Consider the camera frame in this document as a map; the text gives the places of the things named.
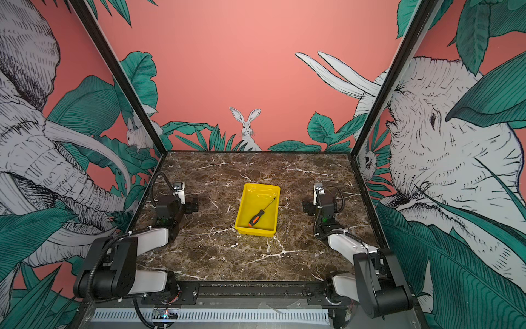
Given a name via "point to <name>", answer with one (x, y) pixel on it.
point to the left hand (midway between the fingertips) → (185, 191)
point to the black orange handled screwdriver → (258, 216)
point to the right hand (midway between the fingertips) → (316, 193)
